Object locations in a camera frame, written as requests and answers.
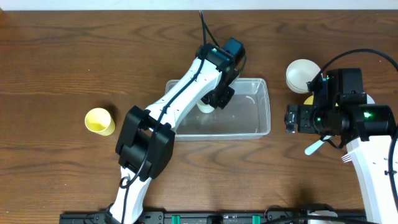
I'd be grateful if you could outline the white plastic cup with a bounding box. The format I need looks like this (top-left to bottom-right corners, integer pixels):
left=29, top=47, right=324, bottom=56
left=197, top=101, right=215, bottom=114

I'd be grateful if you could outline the yellow plastic bowl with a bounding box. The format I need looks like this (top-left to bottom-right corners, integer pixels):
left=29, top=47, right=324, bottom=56
left=304, top=95, right=314, bottom=105

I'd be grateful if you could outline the white plastic bowl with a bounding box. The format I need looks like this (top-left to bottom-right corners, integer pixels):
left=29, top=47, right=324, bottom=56
left=286, top=59, right=321, bottom=94

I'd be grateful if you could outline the grey plastic bowl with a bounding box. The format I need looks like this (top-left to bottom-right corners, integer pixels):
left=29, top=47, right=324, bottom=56
left=367, top=95, right=375, bottom=104

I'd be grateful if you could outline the yellow plastic cup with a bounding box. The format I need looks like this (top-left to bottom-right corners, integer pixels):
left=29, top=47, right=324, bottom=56
left=85, top=108, right=116, bottom=136

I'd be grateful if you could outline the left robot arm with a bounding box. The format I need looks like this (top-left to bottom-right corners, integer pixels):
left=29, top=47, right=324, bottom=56
left=105, top=39, right=246, bottom=223

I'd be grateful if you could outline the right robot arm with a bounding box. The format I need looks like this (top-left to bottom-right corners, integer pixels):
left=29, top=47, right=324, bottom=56
left=285, top=100, right=397, bottom=223

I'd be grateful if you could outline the clear plastic container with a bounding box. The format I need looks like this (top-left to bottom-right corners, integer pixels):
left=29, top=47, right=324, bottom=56
left=175, top=78, right=271, bottom=141

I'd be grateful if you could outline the light green plastic spoon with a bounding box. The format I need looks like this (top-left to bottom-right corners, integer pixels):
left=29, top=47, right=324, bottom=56
left=304, top=136, right=331, bottom=156

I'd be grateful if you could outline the white plastic fork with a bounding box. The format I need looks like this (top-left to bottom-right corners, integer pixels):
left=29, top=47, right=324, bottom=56
left=341, top=154, right=352, bottom=163

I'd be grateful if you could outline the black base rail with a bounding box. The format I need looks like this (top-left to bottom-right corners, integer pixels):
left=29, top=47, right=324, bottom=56
left=58, top=210, right=368, bottom=224

